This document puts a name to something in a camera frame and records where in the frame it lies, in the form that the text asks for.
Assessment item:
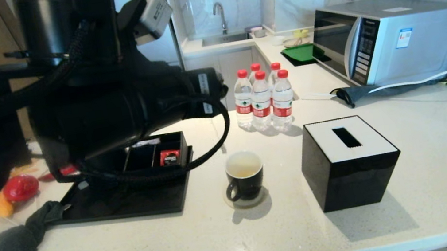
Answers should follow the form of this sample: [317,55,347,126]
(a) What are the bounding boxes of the orange toy corn cob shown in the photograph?
[0,188,16,219]

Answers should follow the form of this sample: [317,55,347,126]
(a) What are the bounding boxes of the water bottle red label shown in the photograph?
[265,68,299,132]
[246,69,276,132]
[247,62,264,83]
[229,68,258,130]
[268,61,285,87]

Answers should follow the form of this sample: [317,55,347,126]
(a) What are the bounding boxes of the white refrigerator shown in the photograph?
[114,0,188,81]

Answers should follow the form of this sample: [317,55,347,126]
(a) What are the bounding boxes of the black braided cable sleeve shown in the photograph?
[0,18,106,121]

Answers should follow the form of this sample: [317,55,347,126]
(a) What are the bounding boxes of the chrome sink faucet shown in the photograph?
[211,0,229,36]

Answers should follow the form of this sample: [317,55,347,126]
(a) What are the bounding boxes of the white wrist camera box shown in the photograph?
[128,0,178,46]

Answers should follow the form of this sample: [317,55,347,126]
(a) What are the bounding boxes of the silver microwave oven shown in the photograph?
[306,0,447,95]

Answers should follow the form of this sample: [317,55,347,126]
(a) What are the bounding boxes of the red toy chili pepper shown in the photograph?
[40,165,79,182]

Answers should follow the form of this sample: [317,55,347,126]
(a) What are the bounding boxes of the black compartment organizer box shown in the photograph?
[118,130,192,182]

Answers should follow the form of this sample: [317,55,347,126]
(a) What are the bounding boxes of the black white tissue box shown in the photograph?
[294,109,409,216]

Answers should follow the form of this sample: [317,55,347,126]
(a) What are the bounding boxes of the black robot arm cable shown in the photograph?
[69,89,238,194]

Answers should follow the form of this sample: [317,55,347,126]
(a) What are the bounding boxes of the black mug white inside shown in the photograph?
[220,148,269,204]

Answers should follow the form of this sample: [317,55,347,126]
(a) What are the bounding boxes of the small red packet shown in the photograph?
[158,148,182,167]

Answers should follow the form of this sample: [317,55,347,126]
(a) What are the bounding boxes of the white cable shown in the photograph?
[298,61,447,105]

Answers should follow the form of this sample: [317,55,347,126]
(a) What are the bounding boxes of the white plate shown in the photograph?
[282,35,312,48]

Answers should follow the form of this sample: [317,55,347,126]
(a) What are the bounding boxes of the white sink base cabinet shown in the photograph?
[183,44,268,116]

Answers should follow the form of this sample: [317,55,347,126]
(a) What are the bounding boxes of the red toy round fruit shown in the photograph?
[1,172,42,204]

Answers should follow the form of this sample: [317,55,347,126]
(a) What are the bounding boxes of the black serving tray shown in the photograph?
[49,145,202,232]

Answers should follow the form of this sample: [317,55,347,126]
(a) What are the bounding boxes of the green plastic board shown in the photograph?
[281,40,325,65]

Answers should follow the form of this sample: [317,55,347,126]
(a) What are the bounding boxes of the round beige coaster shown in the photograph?
[222,182,270,212]

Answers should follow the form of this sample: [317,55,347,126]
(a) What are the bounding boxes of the steel kitchen sink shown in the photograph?
[201,30,251,47]

